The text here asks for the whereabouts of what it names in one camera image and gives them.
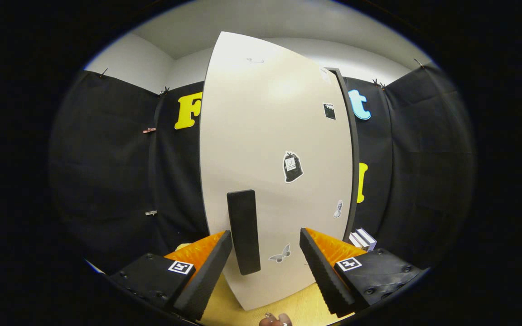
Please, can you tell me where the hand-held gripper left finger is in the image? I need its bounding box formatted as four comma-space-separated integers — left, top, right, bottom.
109, 230, 233, 321

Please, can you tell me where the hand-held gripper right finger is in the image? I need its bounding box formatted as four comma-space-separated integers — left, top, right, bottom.
300, 228, 425, 317

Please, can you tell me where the black door handle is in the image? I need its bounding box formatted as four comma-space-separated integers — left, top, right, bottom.
227, 189, 261, 276

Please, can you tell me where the grey shoe cabinet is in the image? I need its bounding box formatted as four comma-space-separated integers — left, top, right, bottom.
327, 67, 361, 243

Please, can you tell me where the black backdrop cloth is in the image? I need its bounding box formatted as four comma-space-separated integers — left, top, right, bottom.
48, 61, 477, 277

